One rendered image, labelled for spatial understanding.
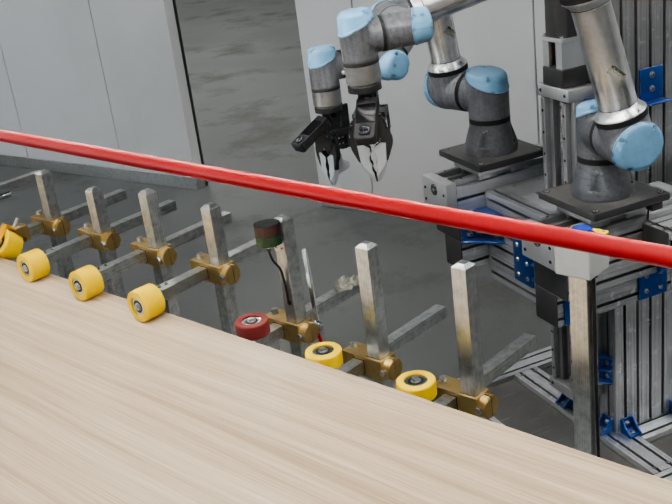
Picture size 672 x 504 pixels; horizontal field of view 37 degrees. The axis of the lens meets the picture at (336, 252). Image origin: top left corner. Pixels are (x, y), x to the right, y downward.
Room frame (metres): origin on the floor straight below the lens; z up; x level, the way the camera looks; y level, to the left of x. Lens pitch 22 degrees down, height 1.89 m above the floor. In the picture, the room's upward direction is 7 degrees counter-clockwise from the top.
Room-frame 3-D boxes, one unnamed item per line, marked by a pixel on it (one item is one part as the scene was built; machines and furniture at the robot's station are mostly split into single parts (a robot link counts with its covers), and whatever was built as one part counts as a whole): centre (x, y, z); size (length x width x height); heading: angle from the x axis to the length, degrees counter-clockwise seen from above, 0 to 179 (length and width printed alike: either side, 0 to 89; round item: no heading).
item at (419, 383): (1.72, -0.12, 0.85); 0.08 x 0.08 x 0.11
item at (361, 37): (2.06, -0.10, 1.53); 0.09 x 0.08 x 0.11; 99
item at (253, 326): (2.09, 0.21, 0.85); 0.08 x 0.08 x 0.11
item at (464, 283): (1.78, -0.24, 0.88); 0.04 x 0.04 x 0.48; 45
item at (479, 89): (2.74, -0.48, 1.20); 0.13 x 0.12 x 0.14; 38
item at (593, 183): (2.28, -0.66, 1.09); 0.15 x 0.15 x 0.10
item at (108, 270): (2.54, 0.47, 0.95); 0.50 x 0.04 x 0.04; 135
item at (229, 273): (2.32, 0.31, 0.94); 0.14 x 0.06 x 0.05; 45
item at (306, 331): (2.15, 0.13, 0.84); 0.14 x 0.06 x 0.05; 45
